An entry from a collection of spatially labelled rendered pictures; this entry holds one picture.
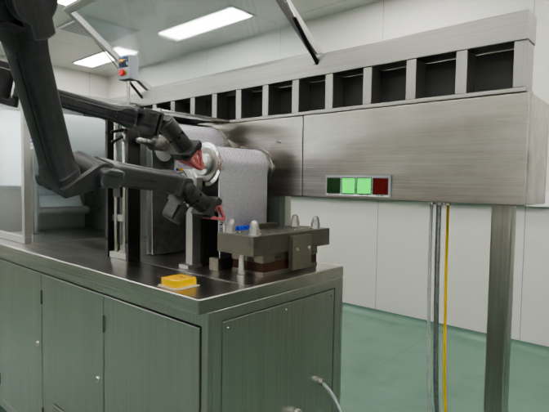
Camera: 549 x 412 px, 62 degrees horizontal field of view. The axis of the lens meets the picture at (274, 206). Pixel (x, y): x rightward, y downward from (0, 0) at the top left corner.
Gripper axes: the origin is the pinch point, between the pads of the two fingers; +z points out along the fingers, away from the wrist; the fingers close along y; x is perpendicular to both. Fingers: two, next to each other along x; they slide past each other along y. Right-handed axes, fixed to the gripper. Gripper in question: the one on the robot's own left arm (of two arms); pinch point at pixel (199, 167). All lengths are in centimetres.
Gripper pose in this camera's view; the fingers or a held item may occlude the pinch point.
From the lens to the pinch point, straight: 151.4
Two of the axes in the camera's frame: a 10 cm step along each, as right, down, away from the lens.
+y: 7.7, 1.0, -6.3
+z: 4.4, 6.4, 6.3
